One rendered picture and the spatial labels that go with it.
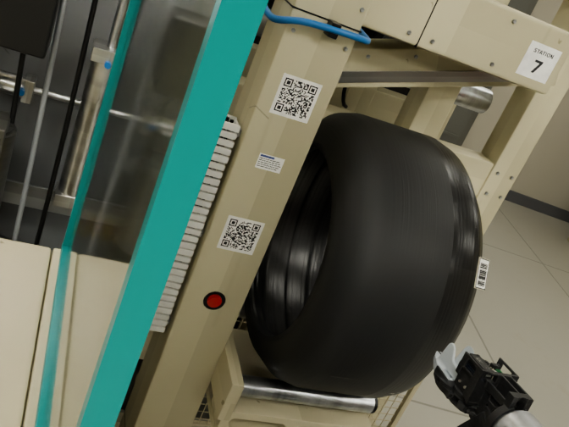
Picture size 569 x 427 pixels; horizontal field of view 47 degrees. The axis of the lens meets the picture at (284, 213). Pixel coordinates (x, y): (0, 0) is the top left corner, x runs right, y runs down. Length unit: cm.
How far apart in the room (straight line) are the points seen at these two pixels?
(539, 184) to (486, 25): 607
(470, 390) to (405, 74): 87
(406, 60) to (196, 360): 87
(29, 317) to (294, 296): 96
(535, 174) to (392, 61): 594
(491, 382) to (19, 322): 67
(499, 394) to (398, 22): 81
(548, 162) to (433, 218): 631
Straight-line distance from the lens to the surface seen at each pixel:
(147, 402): 151
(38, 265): 92
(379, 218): 116
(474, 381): 105
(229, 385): 136
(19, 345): 79
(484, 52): 158
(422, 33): 150
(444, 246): 122
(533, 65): 166
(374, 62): 163
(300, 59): 115
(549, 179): 759
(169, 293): 134
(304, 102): 117
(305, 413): 150
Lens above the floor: 178
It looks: 23 degrees down
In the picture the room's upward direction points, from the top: 23 degrees clockwise
